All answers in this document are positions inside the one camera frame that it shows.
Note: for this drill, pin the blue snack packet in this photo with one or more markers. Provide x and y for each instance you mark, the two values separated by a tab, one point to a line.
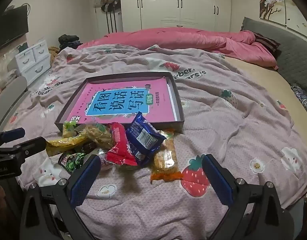
143	137

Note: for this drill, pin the clear cracker packet green label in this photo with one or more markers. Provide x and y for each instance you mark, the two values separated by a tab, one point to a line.
98	135

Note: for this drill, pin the white chair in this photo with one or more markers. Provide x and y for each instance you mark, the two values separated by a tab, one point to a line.
8	92

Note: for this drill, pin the hanging bags and hats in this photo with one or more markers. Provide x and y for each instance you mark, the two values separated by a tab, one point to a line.
107	1

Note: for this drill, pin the dark clothes pile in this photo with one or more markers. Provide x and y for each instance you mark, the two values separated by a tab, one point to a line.
68	41

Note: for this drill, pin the strawberry printed blanket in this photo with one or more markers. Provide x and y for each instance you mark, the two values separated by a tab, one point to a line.
218	130

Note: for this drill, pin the green pea packet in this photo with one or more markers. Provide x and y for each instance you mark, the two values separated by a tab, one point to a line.
73	162

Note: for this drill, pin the light green snack packet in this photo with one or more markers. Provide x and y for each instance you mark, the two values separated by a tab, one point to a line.
68	128

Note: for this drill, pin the pink book with blue label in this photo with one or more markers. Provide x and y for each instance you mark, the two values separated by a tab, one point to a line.
118	100

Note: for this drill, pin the tree wall painting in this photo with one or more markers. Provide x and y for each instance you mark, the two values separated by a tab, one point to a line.
273	0

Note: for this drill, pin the red snack packet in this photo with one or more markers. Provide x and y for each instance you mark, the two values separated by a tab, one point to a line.
118	145

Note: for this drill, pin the yellow plush toy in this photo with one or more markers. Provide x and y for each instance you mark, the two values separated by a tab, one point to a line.
53	53

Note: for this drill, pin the white wardrobe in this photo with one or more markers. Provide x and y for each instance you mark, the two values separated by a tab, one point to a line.
173	5

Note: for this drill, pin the grey padded headboard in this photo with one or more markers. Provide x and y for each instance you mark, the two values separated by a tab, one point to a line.
288	52

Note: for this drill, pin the blue white patterned cloth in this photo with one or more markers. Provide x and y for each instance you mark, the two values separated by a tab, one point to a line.
304	100

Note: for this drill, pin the dark striped pillow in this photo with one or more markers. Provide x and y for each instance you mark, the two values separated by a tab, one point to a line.
267	42

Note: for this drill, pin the pink tray with Chinese text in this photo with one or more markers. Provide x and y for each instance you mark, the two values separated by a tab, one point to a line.
178	105

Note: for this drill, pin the pink duvet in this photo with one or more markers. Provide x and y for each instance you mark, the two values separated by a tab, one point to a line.
168	40

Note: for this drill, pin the clear plastic snack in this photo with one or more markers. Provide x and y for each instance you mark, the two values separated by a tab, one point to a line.
103	155

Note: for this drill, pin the black television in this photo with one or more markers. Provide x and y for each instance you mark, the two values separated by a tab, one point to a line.
8	27

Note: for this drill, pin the long yellow candy packet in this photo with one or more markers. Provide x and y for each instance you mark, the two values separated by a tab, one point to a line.
66	142

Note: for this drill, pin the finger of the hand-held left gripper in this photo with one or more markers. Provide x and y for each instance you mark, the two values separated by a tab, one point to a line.
12	133
28	146

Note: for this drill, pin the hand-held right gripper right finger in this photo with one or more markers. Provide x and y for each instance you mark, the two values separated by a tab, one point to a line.
217	182

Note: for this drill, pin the white drawer chest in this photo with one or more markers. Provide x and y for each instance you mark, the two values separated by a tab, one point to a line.
33	60

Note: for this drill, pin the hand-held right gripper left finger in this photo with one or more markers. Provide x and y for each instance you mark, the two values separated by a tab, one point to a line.
84	182

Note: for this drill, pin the beige bed sheet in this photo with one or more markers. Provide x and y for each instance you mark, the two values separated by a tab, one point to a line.
258	72

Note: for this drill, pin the orange cracker packet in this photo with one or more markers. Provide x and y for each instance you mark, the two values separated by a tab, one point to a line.
166	160

